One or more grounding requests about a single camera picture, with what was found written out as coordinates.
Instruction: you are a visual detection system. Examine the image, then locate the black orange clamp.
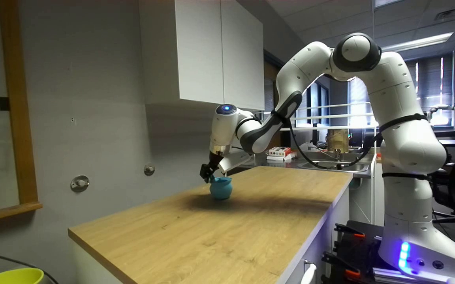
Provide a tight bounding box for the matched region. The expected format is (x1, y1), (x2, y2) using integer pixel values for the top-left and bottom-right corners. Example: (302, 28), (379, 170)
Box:
(321, 250), (379, 284)
(334, 222), (383, 249)

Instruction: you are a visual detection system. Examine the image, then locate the yellow-green bowl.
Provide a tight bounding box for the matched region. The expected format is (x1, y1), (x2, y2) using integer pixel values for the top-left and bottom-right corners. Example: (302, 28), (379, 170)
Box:
(0, 266), (46, 284)

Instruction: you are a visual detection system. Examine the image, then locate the oval metal wall fixture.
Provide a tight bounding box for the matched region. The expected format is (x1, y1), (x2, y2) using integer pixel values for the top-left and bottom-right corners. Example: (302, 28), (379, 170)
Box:
(70, 175), (90, 194)

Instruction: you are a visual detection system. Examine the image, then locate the window with blinds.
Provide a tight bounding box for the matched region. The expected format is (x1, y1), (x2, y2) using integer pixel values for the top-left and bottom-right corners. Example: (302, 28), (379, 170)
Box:
(346, 53), (455, 131)

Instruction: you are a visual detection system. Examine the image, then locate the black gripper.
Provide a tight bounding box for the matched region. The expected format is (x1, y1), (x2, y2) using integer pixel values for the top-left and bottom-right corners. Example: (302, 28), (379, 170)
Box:
(199, 149), (226, 184)

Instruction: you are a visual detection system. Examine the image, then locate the white wall cabinet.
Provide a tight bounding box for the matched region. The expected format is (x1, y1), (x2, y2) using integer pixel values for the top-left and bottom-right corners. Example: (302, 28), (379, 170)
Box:
(138, 0), (266, 110)

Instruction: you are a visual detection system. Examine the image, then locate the small blue bowl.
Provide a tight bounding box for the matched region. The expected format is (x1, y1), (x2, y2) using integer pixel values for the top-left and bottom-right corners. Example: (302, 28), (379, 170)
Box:
(209, 175), (236, 202)

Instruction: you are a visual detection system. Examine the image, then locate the brown paper bag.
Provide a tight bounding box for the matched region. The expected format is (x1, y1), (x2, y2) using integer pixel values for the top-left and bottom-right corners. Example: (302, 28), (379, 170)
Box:
(326, 127), (353, 154)

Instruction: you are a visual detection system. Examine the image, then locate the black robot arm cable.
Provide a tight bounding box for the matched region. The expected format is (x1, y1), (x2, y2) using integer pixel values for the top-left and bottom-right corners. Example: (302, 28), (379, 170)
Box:
(288, 116), (384, 172)

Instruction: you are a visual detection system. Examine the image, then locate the metal sink counter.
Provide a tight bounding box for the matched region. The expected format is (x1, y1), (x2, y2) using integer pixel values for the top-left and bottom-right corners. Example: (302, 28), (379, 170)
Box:
(225, 149), (375, 178)

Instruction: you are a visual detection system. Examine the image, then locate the ceiling light panel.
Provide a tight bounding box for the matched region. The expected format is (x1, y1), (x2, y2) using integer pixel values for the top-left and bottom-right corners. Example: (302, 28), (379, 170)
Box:
(383, 30), (455, 53)

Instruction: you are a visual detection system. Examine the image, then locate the white metal rail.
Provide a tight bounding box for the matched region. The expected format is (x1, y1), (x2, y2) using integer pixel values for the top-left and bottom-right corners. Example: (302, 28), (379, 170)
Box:
(289, 101), (383, 132)

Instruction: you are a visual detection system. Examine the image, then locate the red white box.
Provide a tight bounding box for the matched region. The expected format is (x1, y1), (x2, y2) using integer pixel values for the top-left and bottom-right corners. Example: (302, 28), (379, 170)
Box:
(266, 146), (297, 162)

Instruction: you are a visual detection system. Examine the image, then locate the wooden frame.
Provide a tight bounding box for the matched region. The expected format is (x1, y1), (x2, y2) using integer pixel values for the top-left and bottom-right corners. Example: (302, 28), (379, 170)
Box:
(0, 0), (45, 227)

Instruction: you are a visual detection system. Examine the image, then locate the thin black floor cable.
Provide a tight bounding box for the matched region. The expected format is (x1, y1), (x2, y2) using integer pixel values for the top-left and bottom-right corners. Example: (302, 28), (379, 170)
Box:
(0, 247), (60, 284)

